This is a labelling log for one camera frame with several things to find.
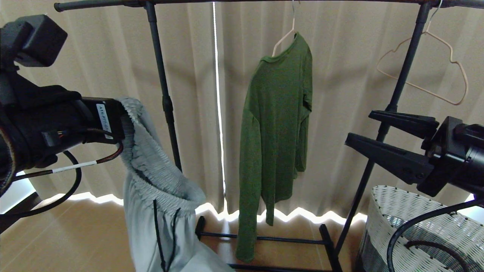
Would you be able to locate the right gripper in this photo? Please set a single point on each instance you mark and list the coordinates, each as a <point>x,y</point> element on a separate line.
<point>457,158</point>

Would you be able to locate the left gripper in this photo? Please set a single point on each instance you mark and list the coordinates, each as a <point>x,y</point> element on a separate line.
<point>68,121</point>

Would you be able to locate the green long-sleeved shirt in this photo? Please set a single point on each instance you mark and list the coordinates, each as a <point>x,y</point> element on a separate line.
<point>276,132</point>

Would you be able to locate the pale grey garment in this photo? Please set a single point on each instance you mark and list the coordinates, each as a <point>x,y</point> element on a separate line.
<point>151,234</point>

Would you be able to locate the pink clothes hanger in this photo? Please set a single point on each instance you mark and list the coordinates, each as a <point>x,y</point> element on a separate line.
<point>283,39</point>
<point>459,70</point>

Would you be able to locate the white laundry basket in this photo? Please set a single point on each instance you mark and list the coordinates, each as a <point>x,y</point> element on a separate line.
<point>397,211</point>

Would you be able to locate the black clothes rack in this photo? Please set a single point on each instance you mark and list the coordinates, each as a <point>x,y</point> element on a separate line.
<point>166,102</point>

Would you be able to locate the beige curtain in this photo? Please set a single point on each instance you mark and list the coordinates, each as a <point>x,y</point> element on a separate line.
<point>94,56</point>

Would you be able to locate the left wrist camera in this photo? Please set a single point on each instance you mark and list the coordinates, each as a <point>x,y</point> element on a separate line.
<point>38,41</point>

